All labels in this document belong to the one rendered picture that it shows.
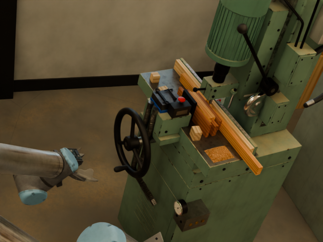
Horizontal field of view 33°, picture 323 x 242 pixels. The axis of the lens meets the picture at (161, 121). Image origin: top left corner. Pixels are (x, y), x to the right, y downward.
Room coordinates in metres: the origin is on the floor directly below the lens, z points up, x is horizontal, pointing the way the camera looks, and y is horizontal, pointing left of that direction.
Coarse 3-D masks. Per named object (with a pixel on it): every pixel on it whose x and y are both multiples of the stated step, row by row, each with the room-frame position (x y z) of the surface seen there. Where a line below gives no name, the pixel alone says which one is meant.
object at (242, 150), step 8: (184, 80) 1.97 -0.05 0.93; (192, 88) 1.91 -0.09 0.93; (224, 128) 1.71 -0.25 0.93; (224, 136) 1.70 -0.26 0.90; (232, 136) 1.67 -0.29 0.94; (232, 144) 1.65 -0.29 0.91; (240, 144) 1.63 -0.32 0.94; (240, 152) 1.61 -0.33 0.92; (248, 152) 1.60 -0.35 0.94; (248, 160) 1.57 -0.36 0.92; (256, 160) 1.56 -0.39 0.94; (256, 168) 1.53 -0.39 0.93
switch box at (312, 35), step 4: (320, 12) 1.90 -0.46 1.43; (320, 16) 1.89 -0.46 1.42; (316, 20) 1.90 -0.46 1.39; (320, 20) 1.89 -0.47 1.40; (316, 24) 1.89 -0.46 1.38; (320, 24) 1.88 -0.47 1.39; (312, 28) 1.90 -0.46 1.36; (316, 28) 1.89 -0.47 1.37; (320, 28) 1.87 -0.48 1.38; (312, 32) 1.89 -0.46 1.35; (316, 32) 1.88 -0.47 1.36; (320, 32) 1.87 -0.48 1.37; (312, 36) 1.89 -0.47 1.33; (316, 36) 1.87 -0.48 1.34; (320, 36) 1.86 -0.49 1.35; (316, 40) 1.87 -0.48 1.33; (320, 40) 1.86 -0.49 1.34
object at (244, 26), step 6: (240, 24) 1.65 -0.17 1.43; (240, 30) 1.63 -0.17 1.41; (246, 30) 1.64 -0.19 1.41; (246, 36) 1.66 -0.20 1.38; (252, 48) 1.69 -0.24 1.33; (252, 54) 1.70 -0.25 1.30; (258, 60) 1.72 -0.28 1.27; (258, 66) 1.73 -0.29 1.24; (264, 78) 1.76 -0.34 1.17; (270, 78) 1.81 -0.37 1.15; (264, 84) 1.79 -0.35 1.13; (270, 84) 1.78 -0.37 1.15; (276, 84) 1.79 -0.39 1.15; (264, 90) 1.77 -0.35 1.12; (270, 90) 1.77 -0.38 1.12; (276, 90) 1.79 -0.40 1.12
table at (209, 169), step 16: (144, 80) 1.93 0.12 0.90; (160, 80) 1.96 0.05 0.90; (176, 80) 1.99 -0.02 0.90; (160, 144) 1.61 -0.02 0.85; (192, 144) 1.60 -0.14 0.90; (208, 144) 1.63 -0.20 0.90; (224, 144) 1.65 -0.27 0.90; (208, 160) 1.53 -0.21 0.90; (224, 160) 1.56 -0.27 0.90; (240, 160) 1.59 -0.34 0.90; (208, 176) 1.50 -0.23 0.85
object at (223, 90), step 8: (208, 80) 1.80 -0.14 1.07; (224, 80) 1.84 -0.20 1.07; (232, 80) 1.85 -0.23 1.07; (208, 88) 1.78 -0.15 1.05; (216, 88) 1.78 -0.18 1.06; (224, 88) 1.81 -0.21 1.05; (232, 88) 1.83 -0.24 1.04; (208, 96) 1.77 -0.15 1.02; (216, 96) 1.79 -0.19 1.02; (224, 96) 1.82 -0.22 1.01
